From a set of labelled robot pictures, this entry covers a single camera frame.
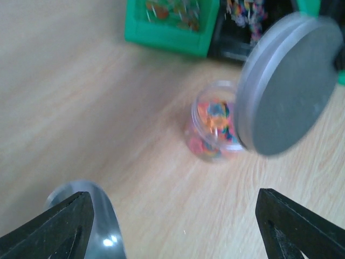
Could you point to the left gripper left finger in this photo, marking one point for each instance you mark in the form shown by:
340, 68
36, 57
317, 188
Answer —
62, 231

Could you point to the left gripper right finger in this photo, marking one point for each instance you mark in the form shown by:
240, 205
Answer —
290, 230

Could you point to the silver metal scoop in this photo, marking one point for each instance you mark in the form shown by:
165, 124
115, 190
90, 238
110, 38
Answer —
105, 240

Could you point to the silver metal jar lid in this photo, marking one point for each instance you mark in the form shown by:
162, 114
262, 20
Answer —
286, 83

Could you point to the black candy bin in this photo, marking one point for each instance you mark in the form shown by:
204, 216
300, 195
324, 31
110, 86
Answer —
238, 28

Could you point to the clear glass jar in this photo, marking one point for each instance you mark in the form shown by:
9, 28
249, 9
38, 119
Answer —
210, 131

